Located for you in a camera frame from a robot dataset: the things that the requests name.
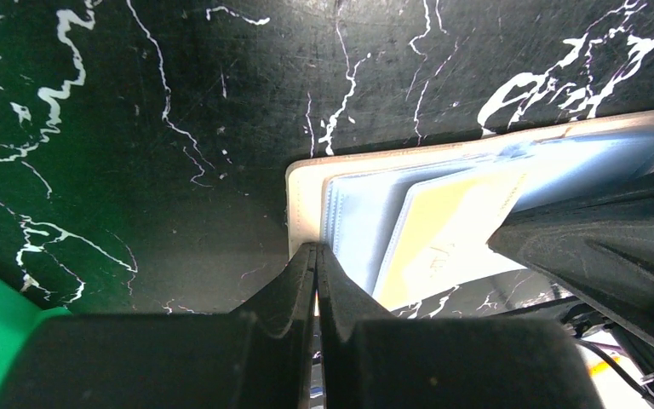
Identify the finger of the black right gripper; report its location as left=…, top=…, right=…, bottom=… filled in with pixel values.
left=488, top=172, right=654, bottom=348

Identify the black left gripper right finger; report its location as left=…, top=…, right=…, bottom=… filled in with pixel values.
left=316, top=245, right=601, bottom=408

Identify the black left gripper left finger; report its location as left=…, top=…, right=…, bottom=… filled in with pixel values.
left=0, top=244, right=317, bottom=408

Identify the yellow and white credit card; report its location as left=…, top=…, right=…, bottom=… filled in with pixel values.
left=372, top=168, right=527, bottom=310

